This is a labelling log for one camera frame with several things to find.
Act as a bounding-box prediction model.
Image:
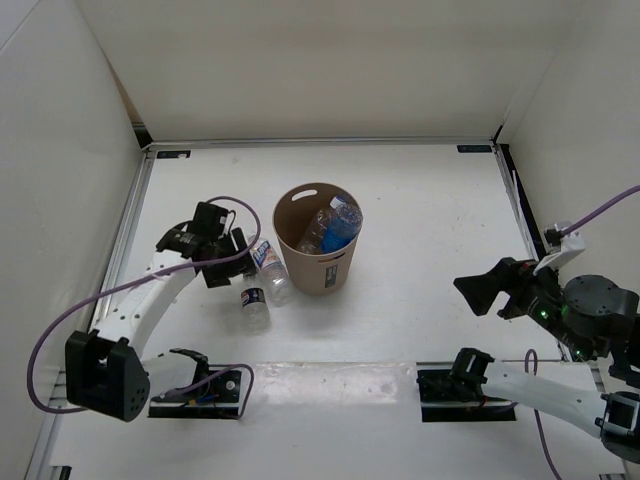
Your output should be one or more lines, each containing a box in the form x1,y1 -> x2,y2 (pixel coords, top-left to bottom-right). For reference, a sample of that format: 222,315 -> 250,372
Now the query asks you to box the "right dark table label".
456,144 -> 493,154

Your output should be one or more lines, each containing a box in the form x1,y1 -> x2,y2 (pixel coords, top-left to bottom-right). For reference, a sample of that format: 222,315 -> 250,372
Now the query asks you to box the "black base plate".
147,364 -> 250,420
416,364 -> 516,424

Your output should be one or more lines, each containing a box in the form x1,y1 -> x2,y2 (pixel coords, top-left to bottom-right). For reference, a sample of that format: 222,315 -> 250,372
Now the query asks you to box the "clear bottle blue white label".
248,234 -> 293,306

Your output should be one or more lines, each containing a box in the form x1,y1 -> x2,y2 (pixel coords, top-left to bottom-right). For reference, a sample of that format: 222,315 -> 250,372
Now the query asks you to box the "left dark table label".
156,150 -> 191,159

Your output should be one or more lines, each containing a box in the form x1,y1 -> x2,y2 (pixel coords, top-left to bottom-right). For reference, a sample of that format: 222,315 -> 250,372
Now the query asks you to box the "clear unlabelled plastic bottle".
296,206 -> 333,255

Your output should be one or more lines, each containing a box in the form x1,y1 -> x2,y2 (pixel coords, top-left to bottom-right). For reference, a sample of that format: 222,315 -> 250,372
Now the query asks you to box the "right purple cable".
523,184 -> 640,480

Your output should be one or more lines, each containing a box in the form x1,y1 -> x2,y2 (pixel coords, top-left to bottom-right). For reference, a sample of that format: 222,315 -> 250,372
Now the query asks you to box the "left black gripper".
202,228 -> 256,289

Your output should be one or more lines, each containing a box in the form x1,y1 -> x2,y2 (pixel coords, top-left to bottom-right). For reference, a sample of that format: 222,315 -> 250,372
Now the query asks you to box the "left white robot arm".
65,228 -> 254,422

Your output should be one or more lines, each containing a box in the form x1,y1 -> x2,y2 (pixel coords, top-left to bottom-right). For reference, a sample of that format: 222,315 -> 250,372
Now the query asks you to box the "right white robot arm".
449,258 -> 639,463

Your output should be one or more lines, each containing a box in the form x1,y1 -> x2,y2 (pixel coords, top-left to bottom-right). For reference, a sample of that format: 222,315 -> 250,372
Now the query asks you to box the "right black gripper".
452,251 -> 598,360

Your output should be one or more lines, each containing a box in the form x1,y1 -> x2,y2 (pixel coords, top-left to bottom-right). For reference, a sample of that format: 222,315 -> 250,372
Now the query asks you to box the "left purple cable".
27,196 -> 261,414

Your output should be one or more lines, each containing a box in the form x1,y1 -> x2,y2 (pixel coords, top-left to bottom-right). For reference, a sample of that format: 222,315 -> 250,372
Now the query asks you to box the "brown cylindrical waste bin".
272,182 -> 359,295

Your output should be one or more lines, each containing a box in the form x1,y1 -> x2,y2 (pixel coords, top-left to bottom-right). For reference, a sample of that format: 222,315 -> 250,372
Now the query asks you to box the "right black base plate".
416,364 -> 516,424

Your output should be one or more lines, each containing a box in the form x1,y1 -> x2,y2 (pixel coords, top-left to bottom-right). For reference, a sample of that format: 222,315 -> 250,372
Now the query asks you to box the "small Pepsi bottle black cap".
241,287 -> 270,332

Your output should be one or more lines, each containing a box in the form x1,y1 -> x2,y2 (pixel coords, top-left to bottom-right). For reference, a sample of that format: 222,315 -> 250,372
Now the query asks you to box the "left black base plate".
147,364 -> 250,420

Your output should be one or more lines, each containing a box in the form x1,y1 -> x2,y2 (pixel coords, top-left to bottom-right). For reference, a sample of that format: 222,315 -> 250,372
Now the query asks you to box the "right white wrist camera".
533,222 -> 586,275

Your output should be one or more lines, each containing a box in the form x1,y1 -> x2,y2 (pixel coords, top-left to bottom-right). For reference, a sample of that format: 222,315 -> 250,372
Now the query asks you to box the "purple cable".
523,184 -> 640,480
27,196 -> 261,414

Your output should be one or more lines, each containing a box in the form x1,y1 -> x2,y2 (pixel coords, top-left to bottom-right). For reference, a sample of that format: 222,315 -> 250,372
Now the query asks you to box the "dark table label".
456,144 -> 493,154
156,150 -> 191,159

